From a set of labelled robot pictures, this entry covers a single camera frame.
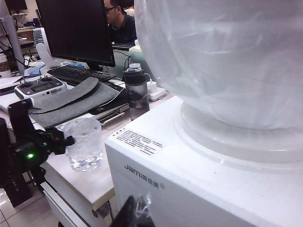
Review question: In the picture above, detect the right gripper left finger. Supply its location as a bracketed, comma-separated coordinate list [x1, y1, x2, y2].
[111, 195, 138, 227]

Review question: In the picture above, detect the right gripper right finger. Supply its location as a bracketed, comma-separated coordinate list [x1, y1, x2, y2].
[136, 193, 156, 227]

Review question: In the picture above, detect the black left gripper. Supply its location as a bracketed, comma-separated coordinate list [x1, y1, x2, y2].
[9, 111, 76, 169]

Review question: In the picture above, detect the clear textured plastic mug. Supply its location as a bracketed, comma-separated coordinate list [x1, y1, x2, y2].
[62, 118, 104, 172]

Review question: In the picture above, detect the white office desk cabinet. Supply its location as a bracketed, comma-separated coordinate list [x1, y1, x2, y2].
[0, 78, 176, 227]

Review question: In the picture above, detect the white water dispenser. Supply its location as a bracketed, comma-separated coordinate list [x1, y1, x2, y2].
[105, 96, 303, 227]

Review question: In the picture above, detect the white desk fan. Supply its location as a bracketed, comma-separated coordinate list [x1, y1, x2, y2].
[33, 27, 62, 69]

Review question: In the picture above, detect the plastic-wrapped water jug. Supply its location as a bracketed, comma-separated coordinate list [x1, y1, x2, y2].
[134, 0, 303, 133]

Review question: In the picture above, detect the grey padded sleeve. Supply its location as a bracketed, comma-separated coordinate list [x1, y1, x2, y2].
[28, 77, 125, 129]

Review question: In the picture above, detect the white desktop stand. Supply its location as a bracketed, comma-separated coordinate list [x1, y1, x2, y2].
[30, 104, 131, 133]

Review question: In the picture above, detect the white remote controller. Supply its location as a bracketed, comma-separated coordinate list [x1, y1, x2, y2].
[14, 75, 68, 100]

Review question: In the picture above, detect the black bar with white print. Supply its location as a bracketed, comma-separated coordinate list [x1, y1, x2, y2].
[4, 165, 33, 208]

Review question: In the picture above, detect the black laptop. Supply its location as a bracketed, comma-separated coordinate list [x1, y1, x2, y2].
[91, 80, 130, 115]

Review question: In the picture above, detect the black computer keyboard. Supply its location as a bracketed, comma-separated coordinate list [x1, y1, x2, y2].
[46, 65, 118, 86]

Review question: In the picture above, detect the blue cloth item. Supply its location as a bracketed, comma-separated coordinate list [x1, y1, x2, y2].
[23, 61, 47, 77]

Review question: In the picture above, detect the dark grey drink bottle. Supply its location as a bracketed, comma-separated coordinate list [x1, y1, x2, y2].
[122, 63, 151, 121]

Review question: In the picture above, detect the white power strip with charger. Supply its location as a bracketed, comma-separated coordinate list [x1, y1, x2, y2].
[146, 80, 166, 102]

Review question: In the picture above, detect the flat black background keyboard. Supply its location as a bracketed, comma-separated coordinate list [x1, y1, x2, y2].
[111, 44, 136, 51]

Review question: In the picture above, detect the silver metal column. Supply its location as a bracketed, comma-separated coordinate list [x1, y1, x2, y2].
[0, 16, 26, 74]

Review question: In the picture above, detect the black computer monitor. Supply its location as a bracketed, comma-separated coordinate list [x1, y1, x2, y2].
[35, 0, 116, 70]

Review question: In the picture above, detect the pale green object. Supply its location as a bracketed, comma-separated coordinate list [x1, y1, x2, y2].
[129, 39, 144, 58]

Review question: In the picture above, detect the man with glasses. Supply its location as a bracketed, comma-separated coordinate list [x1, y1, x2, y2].
[104, 0, 138, 45]

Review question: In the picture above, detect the small background monitor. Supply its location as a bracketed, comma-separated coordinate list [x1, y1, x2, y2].
[4, 0, 28, 11]

